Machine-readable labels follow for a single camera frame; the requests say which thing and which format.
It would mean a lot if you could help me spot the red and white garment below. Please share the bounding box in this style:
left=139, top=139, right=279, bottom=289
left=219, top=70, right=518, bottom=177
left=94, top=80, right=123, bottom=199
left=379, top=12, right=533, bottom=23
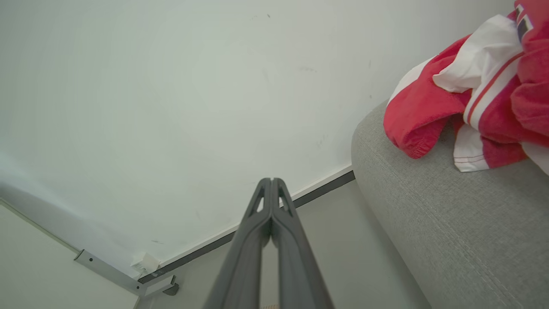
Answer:
left=383, top=0, right=549, bottom=176

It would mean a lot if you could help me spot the grey metal frame foot bar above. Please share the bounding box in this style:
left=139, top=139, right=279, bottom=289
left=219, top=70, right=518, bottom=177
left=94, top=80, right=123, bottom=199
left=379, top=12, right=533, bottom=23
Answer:
left=142, top=275, right=177, bottom=298

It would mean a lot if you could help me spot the grey fabric sofa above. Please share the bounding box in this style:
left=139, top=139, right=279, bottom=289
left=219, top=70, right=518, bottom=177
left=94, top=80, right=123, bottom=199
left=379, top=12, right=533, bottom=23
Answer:
left=351, top=100, right=549, bottom=309

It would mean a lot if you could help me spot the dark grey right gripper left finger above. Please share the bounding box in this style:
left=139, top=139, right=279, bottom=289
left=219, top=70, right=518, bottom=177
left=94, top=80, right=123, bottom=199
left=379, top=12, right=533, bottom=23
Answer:
left=202, top=178, right=273, bottom=309

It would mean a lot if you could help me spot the beige partition panel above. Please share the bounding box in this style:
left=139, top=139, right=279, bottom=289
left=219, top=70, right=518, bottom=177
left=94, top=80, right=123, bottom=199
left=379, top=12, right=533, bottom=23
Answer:
left=0, top=202, right=139, bottom=309

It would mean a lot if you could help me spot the white wall outlet box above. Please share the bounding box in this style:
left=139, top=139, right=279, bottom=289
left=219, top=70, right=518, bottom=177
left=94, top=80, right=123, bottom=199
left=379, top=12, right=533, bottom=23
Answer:
left=130, top=252, right=161, bottom=277

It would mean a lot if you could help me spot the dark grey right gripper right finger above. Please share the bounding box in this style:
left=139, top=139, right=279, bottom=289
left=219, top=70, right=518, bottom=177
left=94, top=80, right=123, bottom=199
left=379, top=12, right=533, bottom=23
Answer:
left=271, top=178, right=336, bottom=309

